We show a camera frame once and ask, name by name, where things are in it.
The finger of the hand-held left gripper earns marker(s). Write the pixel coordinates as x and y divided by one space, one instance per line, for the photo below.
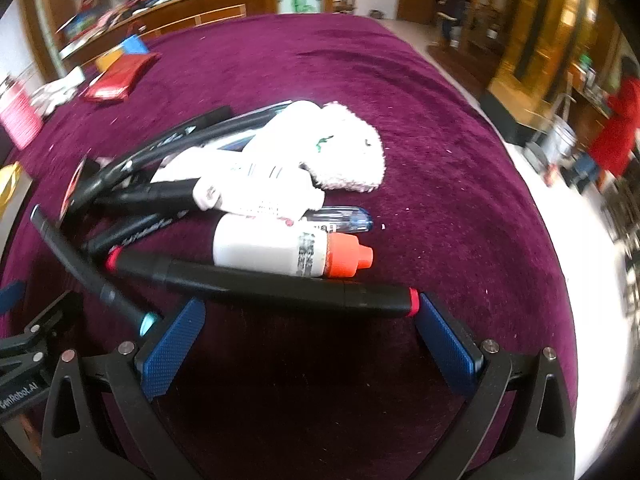
11 297
45 335

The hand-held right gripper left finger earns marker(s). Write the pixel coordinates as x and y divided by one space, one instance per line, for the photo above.
172 352

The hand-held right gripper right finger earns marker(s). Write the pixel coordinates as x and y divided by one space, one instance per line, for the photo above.
447 345

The black marker teal tip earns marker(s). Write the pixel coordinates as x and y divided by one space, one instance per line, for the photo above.
75 265

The black marker red ends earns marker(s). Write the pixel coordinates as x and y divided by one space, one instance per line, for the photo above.
250 285

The white tray gold rim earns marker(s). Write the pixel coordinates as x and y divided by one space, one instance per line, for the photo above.
9 185

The black marker white script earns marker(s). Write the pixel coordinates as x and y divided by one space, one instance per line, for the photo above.
135 232

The black tape roll red core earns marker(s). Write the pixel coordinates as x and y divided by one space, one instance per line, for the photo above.
75 185

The white bottle orange cap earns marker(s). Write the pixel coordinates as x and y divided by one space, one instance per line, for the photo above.
250 245

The clear blue pen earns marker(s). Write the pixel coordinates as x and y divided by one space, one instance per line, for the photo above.
350 219

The pink knitted cup sleeve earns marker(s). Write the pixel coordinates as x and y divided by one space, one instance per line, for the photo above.
20 115

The white tube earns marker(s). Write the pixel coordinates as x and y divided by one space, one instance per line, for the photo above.
260 185

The white plush toy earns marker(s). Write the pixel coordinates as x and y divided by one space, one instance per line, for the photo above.
60 90

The dark blue pen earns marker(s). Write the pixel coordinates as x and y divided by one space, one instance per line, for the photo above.
240 141

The white fluffy cloth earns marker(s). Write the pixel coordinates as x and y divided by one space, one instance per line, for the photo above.
340 150

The metal bucket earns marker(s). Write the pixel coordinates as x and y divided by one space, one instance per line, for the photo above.
562 140

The red foil packet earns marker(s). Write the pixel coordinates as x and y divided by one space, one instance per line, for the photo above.
120 77

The yellow tape roll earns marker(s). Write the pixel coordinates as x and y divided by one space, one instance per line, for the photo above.
110 60

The blue card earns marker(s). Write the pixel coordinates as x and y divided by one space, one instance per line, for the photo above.
136 45

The pile of counter clutter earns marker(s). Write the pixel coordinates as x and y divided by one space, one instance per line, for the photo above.
95 17

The gold cabinet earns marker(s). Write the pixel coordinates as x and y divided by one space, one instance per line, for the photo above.
540 35

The wooden stair railing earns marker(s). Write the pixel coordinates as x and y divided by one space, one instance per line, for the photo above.
492 15

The wooden counter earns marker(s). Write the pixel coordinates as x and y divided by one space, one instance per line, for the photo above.
210 2

